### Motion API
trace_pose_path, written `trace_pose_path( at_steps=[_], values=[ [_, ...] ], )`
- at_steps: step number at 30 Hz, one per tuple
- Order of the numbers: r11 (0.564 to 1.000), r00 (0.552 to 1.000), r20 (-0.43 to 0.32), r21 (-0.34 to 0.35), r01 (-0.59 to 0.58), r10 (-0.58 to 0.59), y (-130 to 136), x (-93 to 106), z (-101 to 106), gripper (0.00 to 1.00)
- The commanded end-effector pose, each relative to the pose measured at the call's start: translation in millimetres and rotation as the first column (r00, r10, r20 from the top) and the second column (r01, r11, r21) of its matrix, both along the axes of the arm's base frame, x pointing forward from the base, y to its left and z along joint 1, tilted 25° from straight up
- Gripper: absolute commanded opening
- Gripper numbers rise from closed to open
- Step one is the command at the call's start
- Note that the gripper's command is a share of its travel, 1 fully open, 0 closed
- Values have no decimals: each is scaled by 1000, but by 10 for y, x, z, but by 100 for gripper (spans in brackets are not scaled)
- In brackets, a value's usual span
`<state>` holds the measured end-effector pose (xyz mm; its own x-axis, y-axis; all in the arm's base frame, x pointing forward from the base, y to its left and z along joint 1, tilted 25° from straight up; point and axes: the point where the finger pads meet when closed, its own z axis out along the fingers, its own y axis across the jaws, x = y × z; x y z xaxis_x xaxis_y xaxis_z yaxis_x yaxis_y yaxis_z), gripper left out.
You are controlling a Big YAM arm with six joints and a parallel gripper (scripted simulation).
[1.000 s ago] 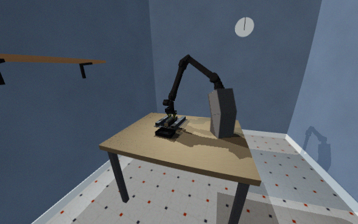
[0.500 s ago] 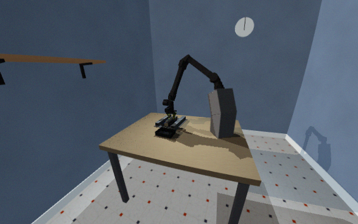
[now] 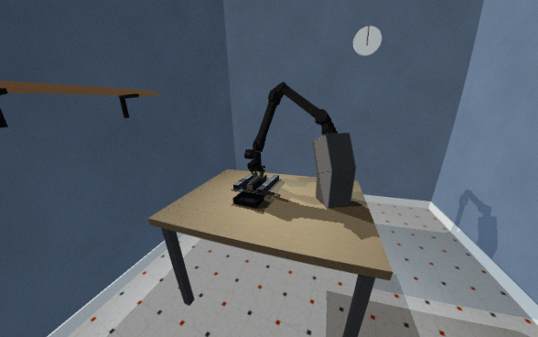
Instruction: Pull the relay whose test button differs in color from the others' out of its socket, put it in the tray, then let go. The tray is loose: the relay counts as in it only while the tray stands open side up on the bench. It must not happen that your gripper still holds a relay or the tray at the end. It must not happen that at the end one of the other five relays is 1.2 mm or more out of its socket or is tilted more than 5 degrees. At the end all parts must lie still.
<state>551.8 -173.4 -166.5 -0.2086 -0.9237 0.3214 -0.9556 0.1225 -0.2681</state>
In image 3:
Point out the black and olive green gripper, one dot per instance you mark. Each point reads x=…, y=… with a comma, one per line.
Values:
x=261, y=170

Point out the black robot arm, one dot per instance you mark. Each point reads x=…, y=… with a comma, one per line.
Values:
x=275, y=95

